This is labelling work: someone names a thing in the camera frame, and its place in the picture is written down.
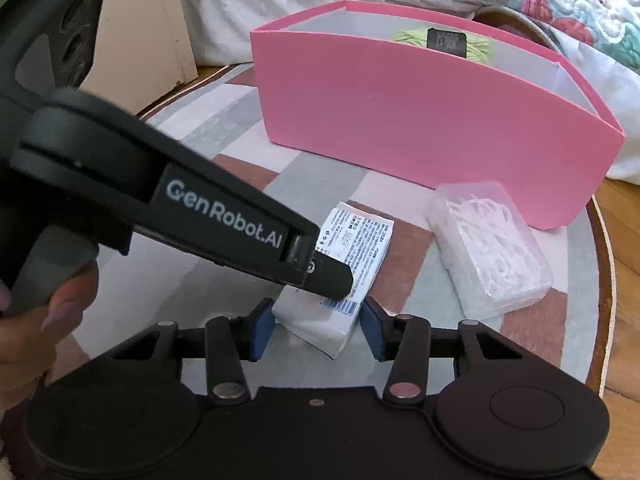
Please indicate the person's left hand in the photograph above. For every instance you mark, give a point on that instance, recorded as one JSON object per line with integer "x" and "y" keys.
{"x": 45, "y": 340}

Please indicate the pink storage box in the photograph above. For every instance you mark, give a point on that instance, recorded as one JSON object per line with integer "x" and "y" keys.
{"x": 400, "y": 110}

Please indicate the clear floss pick box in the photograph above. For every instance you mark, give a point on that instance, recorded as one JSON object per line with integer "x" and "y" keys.
{"x": 490, "y": 250}

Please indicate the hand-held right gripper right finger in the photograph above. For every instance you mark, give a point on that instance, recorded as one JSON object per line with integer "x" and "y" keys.
{"x": 372, "y": 330}

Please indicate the white tissue packet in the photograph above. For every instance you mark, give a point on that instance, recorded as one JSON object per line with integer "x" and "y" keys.
{"x": 360, "y": 235}

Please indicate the green packet with black label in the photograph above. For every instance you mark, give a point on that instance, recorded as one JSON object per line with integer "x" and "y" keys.
{"x": 480, "y": 50}

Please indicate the cream cabinet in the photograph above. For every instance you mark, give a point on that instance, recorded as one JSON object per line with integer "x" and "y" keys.
{"x": 145, "y": 35}

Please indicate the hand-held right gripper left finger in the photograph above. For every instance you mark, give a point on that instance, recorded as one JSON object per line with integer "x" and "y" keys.
{"x": 262, "y": 332}

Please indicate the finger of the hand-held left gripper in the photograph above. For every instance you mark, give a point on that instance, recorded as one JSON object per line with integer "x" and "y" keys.
{"x": 332, "y": 277}

